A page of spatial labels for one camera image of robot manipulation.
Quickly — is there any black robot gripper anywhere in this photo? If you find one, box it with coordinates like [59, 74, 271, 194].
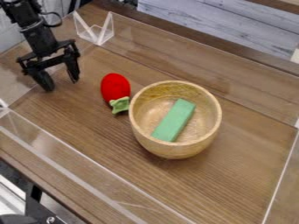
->
[16, 20, 80, 92]

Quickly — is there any red plush object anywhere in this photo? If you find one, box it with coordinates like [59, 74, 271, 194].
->
[100, 73, 131, 102]

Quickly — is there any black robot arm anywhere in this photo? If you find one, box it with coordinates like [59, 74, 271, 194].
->
[0, 0, 80, 92]

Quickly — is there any wooden bowl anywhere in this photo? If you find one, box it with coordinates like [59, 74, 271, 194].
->
[128, 80, 222, 159]

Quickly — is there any green rectangular block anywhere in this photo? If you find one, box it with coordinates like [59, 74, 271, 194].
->
[151, 99, 196, 142]

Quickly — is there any clear acrylic corner bracket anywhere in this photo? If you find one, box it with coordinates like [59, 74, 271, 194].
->
[72, 12, 115, 46]

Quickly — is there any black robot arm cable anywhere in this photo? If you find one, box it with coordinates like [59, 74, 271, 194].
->
[40, 11, 63, 29]

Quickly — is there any clear acrylic front wall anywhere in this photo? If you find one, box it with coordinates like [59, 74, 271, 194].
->
[0, 100, 195, 224]

